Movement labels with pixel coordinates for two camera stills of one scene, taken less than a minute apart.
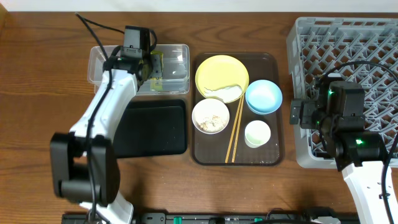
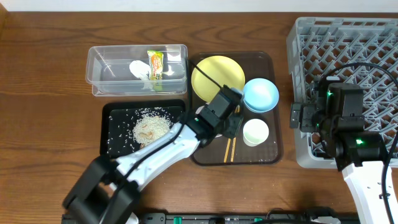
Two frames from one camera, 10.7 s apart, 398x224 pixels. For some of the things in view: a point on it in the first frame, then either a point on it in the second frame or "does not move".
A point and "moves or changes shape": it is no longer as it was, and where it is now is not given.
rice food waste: x=212 y=124 moves or changes shape
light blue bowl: x=263 y=97 moves or changes shape
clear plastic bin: x=176 y=69 does not move
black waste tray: x=150 y=127 does not move
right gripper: x=296 y=112 does not move
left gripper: x=154 y=70 → x=234 y=125
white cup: x=257 y=134 does not move
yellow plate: x=217 y=71 moves or changes shape
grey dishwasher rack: x=361 y=49 does not move
